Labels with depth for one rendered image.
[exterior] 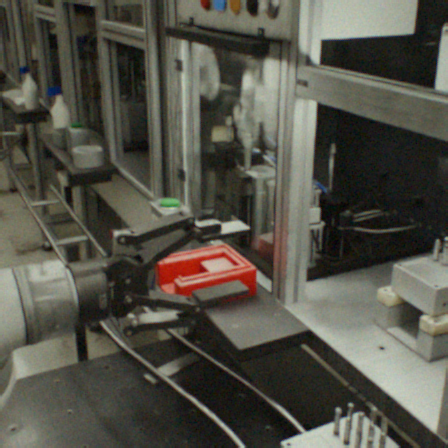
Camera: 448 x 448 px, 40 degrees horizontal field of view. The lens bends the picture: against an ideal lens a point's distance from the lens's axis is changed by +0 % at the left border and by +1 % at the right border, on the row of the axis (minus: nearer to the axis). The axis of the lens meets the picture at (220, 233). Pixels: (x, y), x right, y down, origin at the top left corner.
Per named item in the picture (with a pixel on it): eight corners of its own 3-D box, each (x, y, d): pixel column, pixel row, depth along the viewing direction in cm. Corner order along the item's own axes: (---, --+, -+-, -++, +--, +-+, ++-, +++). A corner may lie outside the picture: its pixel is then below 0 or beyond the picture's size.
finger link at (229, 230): (190, 235, 78) (190, 229, 78) (239, 225, 81) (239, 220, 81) (200, 243, 76) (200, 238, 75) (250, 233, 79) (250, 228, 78)
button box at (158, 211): (151, 252, 134) (148, 200, 129) (184, 245, 137) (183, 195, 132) (165, 266, 127) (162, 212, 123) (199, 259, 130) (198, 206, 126)
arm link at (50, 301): (21, 287, 64) (79, 275, 66) (7, 254, 72) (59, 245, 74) (32, 361, 68) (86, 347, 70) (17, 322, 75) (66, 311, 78)
